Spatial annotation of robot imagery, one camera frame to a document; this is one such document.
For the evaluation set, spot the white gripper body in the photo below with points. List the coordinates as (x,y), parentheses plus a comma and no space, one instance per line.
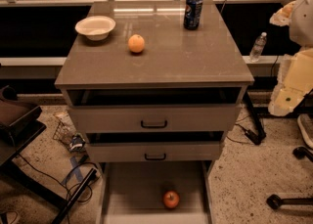
(303,22)

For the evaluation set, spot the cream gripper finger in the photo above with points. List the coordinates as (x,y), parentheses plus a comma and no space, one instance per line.
(284,100)
(283,16)

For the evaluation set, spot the red apple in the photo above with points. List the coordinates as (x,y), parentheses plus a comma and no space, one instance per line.
(170,199)

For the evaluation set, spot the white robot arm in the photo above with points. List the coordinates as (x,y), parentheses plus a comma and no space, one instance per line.
(301,32)

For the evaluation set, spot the top grey drawer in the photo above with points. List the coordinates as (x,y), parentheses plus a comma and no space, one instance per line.
(159,110)

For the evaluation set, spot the grey drawer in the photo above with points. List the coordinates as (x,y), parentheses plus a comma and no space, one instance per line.
(155,146)
(159,110)
(132,193)

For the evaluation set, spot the grey drawer cabinet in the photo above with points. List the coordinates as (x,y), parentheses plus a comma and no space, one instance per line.
(173,57)

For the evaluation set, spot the bottom grey drawer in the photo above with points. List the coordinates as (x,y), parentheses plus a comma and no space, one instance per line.
(132,193)

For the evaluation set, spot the middle grey drawer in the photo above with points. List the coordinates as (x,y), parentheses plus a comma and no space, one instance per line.
(155,146)

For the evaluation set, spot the white sneaker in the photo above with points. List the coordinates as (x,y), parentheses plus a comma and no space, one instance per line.
(305,124)

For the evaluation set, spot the clear plastic water bottle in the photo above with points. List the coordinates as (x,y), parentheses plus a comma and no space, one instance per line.
(258,47)

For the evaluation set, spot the black power adapter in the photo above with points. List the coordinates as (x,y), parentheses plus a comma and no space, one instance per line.
(252,137)

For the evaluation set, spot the blue pepsi can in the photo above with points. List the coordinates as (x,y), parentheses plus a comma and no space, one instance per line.
(192,14)

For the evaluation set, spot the orange fruit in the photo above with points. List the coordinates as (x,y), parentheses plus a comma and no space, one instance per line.
(136,43)

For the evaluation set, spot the white paper bowl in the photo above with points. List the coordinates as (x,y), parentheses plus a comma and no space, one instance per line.
(95,28)

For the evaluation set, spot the black table leg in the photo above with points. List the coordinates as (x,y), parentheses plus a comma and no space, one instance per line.
(75,196)

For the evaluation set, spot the dark office chair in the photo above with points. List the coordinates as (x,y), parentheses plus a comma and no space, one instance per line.
(19,124)

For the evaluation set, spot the small wire basket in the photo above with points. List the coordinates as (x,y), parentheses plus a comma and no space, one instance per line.
(64,133)

